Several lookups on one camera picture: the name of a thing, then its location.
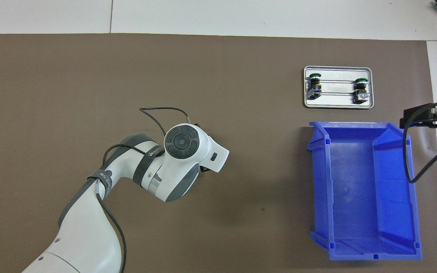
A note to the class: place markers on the brown table mat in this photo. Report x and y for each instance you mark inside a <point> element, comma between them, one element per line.
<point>127,76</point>

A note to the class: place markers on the grey metal tray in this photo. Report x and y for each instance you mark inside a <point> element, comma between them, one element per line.
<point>338,102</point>

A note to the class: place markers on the blue plastic storage bin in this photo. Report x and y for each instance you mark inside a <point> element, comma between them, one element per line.
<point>355,189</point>

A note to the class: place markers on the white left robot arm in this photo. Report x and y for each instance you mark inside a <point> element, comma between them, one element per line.
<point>89,227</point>

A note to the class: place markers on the green push button switch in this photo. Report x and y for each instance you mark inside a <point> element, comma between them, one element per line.
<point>314,87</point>
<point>361,93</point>

